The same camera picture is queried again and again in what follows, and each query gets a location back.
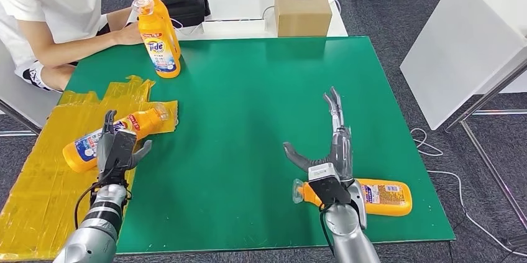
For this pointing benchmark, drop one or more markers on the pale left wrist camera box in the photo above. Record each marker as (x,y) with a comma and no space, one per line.
(122,148)

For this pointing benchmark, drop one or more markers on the black carry bag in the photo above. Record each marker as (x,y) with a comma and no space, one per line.
(189,8)

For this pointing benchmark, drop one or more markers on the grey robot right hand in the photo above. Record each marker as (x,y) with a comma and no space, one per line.
(341,150)

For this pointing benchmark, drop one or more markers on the green table mat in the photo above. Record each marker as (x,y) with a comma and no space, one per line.
(247,108)

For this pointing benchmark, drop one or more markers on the orange detergent bottle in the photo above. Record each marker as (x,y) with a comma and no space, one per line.
(158,47)
(387,201)
(171,26)
(142,125)

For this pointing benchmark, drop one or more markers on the metal stand frame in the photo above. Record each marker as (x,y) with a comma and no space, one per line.
(490,162)

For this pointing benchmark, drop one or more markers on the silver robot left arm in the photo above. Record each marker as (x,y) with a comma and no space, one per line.
(98,220)

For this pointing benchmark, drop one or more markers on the brown cardboard box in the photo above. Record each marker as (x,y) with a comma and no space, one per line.
(302,12)

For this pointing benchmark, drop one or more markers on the yellow taped cardboard sheet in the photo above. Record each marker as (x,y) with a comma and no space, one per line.
(41,195)

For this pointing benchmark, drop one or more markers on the large white table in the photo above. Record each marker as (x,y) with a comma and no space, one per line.
(461,47)

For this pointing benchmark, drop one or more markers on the grey bench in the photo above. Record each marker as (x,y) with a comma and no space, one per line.
(20,104)

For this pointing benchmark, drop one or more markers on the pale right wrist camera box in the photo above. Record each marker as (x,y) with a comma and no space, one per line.
(327,183)

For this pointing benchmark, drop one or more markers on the person's right hand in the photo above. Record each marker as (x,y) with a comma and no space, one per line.
(129,34)

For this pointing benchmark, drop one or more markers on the person's right forearm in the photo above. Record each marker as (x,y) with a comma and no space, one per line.
(78,49)

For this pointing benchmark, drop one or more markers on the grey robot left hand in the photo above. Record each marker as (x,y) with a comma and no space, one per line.
(102,150)

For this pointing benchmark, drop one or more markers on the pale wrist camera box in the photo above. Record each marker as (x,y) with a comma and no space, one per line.
(327,183)
(122,148)

